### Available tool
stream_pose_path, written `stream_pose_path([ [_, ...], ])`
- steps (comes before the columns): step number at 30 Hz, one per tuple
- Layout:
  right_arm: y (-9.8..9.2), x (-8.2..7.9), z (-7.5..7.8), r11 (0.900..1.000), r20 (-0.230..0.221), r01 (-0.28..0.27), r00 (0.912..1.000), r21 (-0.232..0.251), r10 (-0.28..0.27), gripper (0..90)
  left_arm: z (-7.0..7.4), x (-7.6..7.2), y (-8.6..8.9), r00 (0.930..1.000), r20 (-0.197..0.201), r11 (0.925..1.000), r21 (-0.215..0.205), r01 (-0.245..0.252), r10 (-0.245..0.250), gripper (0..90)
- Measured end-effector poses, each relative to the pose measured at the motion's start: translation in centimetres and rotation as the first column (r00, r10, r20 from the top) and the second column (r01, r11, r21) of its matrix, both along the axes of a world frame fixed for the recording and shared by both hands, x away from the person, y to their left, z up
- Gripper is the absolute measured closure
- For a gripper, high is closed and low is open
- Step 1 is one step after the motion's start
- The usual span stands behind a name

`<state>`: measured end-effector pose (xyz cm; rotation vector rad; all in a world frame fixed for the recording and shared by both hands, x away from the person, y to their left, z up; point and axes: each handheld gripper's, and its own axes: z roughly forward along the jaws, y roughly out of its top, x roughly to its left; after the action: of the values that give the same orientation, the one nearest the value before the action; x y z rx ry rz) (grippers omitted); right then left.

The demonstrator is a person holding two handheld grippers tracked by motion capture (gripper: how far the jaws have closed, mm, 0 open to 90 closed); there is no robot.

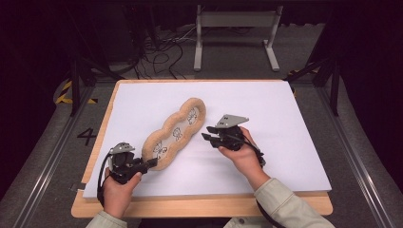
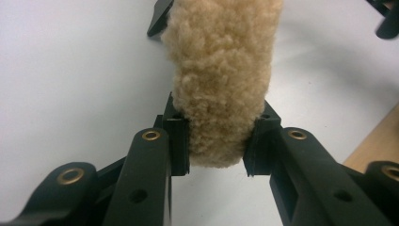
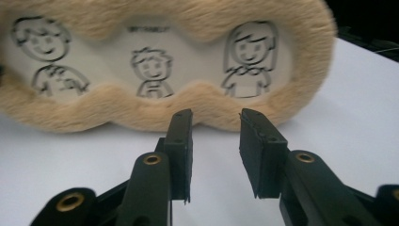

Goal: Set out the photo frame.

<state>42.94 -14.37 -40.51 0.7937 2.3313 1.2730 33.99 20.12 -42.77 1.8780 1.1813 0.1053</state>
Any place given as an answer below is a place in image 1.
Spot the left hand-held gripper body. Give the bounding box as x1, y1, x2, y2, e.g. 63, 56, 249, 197
107, 142, 144, 185

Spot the person's pale jacket front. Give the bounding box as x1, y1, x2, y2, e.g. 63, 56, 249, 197
222, 216, 270, 228

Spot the person's left hand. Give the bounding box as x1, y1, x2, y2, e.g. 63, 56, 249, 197
102, 166, 143, 220

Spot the white table sheet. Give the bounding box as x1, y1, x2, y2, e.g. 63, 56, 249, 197
83, 81, 333, 200

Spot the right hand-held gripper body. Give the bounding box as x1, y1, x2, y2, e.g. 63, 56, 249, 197
214, 113, 250, 152

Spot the hand-held gripper cable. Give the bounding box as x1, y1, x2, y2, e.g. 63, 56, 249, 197
240, 132, 267, 169
96, 152, 115, 207

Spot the right hand-held gripper cable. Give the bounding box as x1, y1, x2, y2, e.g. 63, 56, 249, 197
240, 132, 267, 169

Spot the grey tape piece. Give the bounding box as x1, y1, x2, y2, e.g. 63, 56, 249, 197
69, 182, 87, 193

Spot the white metal stand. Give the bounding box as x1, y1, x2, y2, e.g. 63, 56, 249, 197
193, 4, 284, 72

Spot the person's right hand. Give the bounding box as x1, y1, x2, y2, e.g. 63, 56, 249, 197
218, 125, 272, 192

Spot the tan plush three-lobed cushion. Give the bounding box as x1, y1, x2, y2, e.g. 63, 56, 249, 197
141, 97, 207, 172

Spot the metal floor rail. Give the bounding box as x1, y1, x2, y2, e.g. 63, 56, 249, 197
11, 85, 96, 228
316, 86, 397, 228

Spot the left hand-held gripper cable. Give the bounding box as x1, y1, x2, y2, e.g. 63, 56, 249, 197
96, 152, 115, 207

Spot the black metal stand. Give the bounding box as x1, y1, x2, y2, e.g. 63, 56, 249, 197
61, 0, 126, 117
284, 9, 342, 117

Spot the bundle of black floor cables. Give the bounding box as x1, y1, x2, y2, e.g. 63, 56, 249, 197
126, 25, 199, 80

